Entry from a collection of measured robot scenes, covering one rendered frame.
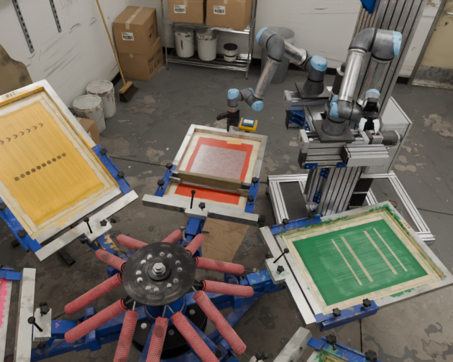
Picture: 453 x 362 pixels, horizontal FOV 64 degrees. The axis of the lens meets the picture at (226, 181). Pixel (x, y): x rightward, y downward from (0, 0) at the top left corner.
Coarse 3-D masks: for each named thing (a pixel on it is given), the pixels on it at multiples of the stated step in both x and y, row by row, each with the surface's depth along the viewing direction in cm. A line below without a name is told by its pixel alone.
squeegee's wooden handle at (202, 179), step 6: (180, 174) 228; (186, 174) 227; (192, 174) 227; (198, 174) 227; (186, 180) 231; (192, 180) 230; (198, 180) 228; (204, 180) 227; (210, 180) 226; (216, 180) 225; (222, 180) 224; (228, 180) 224; (234, 180) 224; (240, 180) 224; (216, 186) 228; (222, 186) 227; (228, 186) 226; (234, 186) 225; (240, 186) 224
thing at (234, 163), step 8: (232, 144) 266; (240, 144) 266; (248, 144) 266; (224, 152) 259; (232, 152) 259; (240, 152) 260; (248, 152) 260; (224, 160) 253; (232, 160) 253; (240, 160) 254; (248, 160) 254; (216, 168) 247; (224, 168) 247; (232, 168) 247; (240, 168) 248; (216, 176) 241; (224, 176) 242; (232, 176) 242; (240, 176) 242; (216, 192) 231; (224, 192) 231; (232, 192) 231; (216, 200) 226; (224, 200) 226; (232, 200) 226
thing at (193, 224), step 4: (192, 220) 203; (196, 220) 203; (200, 220) 203; (188, 224) 201; (192, 224) 201; (196, 224) 201; (188, 228) 199; (192, 228) 199; (196, 228) 199; (188, 232) 197; (192, 232) 197; (196, 232) 198
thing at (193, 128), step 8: (192, 128) 273; (200, 128) 273; (208, 128) 274; (216, 128) 274; (192, 136) 270; (232, 136) 272; (240, 136) 270; (248, 136) 269; (256, 136) 268; (264, 136) 268; (184, 144) 259; (264, 144) 261; (184, 152) 255; (264, 152) 259; (176, 160) 246; (176, 168) 242; (256, 168) 243; (256, 176) 237; (168, 184) 230; (184, 200) 220; (232, 208) 217; (240, 208) 217
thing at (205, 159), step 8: (200, 136) 272; (200, 144) 265; (208, 144) 265; (216, 144) 265; (224, 144) 266; (200, 152) 258; (208, 152) 259; (216, 152) 259; (192, 160) 252; (200, 160) 252; (208, 160) 253; (216, 160) 253; (192, 168) 246; (200, 168) 246; (208, 168) 247; (184, 184) 235; (176, 192) 229; (184, 192) 230; (200, 192) 230; (208, 192) 230
